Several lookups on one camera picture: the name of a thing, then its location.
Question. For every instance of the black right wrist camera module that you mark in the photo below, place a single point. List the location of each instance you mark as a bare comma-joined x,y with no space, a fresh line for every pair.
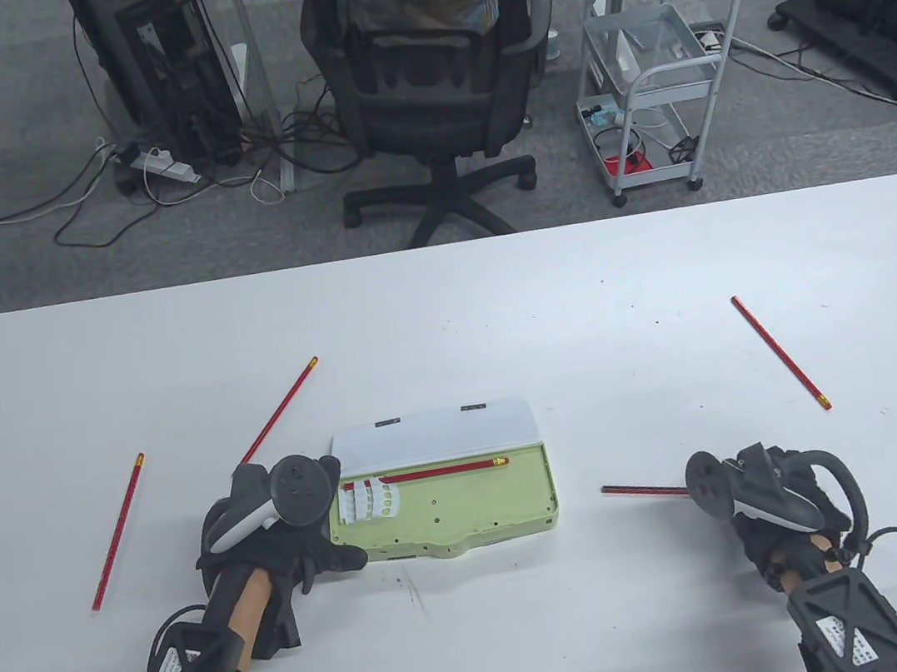
849,621

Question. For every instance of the white utility cart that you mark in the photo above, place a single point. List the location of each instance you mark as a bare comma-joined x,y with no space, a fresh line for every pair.
662,75

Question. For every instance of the black computer tower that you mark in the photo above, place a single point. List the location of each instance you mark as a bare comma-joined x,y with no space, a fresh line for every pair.
165,75

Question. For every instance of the green multifunction pencil case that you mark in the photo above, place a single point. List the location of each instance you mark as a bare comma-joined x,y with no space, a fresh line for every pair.
458,511

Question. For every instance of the white power strip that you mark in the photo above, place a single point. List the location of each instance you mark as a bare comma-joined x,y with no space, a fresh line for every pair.
166,166

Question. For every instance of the red wooden pencil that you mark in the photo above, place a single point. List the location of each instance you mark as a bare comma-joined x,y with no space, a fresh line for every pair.
644,490
282,407
118,533
435,472
781,353

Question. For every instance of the person's left hand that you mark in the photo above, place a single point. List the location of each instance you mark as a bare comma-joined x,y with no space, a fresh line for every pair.
296,552

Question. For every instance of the person's right hand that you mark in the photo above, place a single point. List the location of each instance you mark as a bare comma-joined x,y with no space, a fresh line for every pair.
822,499

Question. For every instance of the grey white hand controller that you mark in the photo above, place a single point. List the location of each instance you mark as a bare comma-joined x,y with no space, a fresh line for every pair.
303,488
757,488

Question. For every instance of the black mesh office chair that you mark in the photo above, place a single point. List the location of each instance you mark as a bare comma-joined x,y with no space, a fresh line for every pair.
430,103

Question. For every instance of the white power adapter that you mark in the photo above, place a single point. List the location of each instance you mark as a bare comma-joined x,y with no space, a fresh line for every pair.
710,41

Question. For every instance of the small red object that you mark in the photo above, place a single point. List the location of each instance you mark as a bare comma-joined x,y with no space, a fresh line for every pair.
629,164

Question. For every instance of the person's right forearm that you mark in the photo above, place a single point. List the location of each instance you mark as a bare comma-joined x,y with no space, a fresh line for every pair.
806,556

